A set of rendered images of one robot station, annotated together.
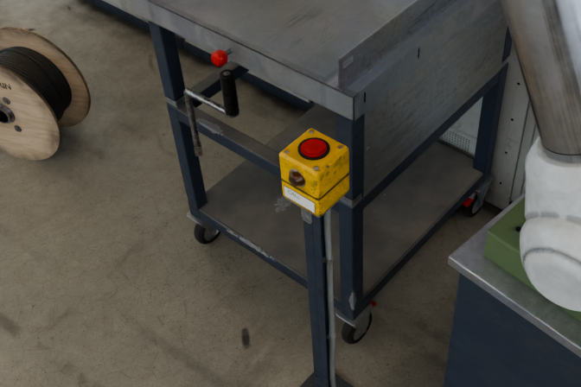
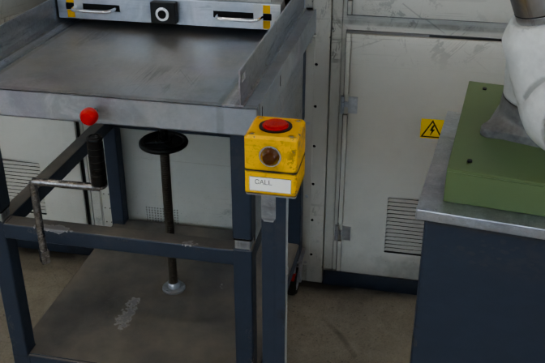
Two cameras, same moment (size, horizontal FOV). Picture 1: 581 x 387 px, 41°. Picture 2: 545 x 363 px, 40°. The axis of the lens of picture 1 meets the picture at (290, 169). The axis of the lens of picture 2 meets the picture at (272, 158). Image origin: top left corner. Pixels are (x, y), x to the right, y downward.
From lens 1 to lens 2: 0.63 m
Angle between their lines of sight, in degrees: 32
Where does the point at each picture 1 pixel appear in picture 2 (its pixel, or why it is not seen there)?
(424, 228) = not seen: hidden behind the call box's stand
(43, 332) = not seen: outside the picture
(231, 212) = (69, 345)
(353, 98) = (257, 110)
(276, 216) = (122, 334)
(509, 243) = (471, 171)
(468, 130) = not seen: hidden behind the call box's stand
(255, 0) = (96, 70)
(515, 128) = (317, 191)
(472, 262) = (439, 207)
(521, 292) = (495, 214)
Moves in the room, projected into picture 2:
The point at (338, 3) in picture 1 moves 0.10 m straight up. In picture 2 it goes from (181, 60) to (178, 13)
